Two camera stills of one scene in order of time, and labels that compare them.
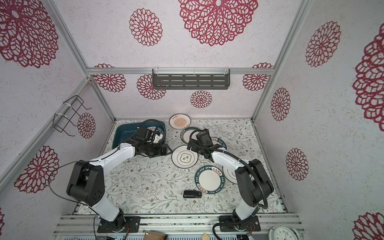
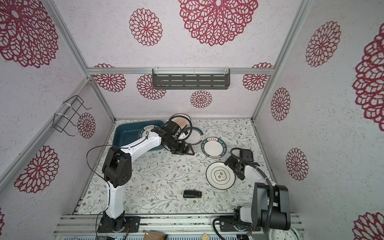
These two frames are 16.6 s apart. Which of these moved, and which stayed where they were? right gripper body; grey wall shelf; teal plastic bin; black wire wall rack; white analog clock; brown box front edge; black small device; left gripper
Moved: right gripper body; left gripper
Stayed: black small device; grey wall shelf; teal plastic bin; black wire wall rack; brown box front edge; white analog clock
